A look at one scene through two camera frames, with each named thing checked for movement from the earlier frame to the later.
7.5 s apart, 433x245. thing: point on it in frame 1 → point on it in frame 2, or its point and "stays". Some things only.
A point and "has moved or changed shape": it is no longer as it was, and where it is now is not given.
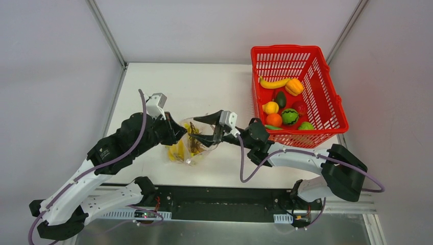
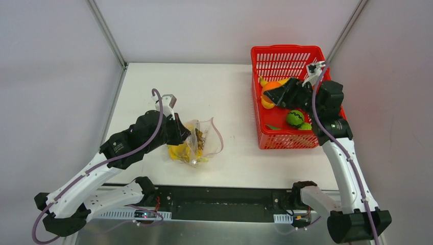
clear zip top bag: [189, 150] stays
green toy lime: [306, 125] stays
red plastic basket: [307, 64] stays
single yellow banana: [274, 84] stays
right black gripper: [218, 134] → [296, 96]
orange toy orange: [274, 119] → [269, 85]
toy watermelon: [289, 116] has moved or changed shape
